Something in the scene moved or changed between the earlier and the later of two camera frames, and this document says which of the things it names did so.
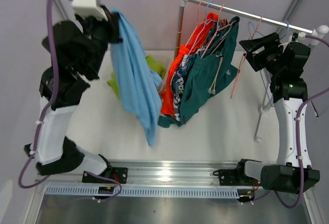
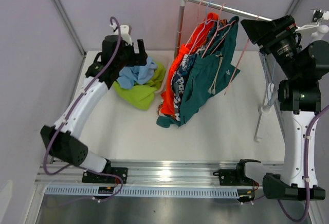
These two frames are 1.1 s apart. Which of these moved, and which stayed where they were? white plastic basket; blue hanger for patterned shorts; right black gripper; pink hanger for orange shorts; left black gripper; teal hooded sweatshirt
Moved: left black gripper; right black gripper
Stayed: teal hooded sweatshirt; pink hanger for orange shorts; blue hanger for patterned shorts; white plastic basket
